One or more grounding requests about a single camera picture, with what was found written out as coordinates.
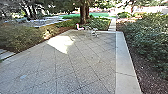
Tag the grey outdoor metal chair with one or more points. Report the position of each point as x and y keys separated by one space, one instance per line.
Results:
x=92 y=32

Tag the dark tree trunk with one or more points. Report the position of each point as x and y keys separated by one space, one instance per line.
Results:
x=83 y=13

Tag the long low reddish hedge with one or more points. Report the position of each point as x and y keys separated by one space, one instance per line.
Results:
x=23 y=36

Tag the green hedge bush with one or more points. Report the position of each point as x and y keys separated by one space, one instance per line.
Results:
x=150 y=40

